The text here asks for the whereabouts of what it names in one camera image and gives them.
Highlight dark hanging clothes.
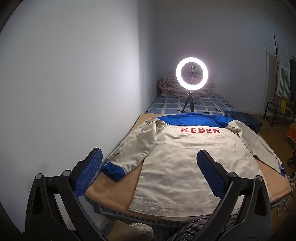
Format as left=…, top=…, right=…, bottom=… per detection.
left=288, top=53, right=296, bottom=102

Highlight blue checked bed sheet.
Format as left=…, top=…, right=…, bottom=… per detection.
left=91, top=94, right=238, bottom=224

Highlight orange floral cloth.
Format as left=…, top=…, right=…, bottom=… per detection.
left=284, top=122, right=296, bottom=142

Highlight white and blue work jacket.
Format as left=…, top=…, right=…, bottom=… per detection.
left=100, top=112, right=287, bottom=218

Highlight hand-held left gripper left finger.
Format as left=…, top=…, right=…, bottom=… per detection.
left=25, top=147, right=109, bottom=241

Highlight person's dark striped pants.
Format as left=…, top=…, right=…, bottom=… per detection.
left=166, top=214, right=238, bottom=241

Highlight folded floral quilt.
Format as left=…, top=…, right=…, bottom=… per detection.
left=158, top=72, right=215, bottom=97

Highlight white knitted cloth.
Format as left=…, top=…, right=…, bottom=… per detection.
left=128, top=222, right=154, bottom=235

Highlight ring light on tripod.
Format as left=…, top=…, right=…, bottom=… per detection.
left=176, top=57, right=208, bottom=114

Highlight tan blanket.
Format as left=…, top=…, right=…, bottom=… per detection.
left=84, top=113, right=292, bottom=223

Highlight black metal clothes rack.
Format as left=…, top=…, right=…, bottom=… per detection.
left=264, top=34, right=296, bottom=127

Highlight dark blue cloth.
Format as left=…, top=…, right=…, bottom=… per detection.
left=224, top=110, right=263, bottom=132

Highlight striped hanging towel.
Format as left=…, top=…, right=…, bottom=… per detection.
left=276, top=45, right=291, bottom=99

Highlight yellow box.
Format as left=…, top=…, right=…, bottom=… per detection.
left=280, top=98, right=294, bottom=114

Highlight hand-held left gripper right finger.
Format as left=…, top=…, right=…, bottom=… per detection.
left=196, top=149, right=273, bottom=241

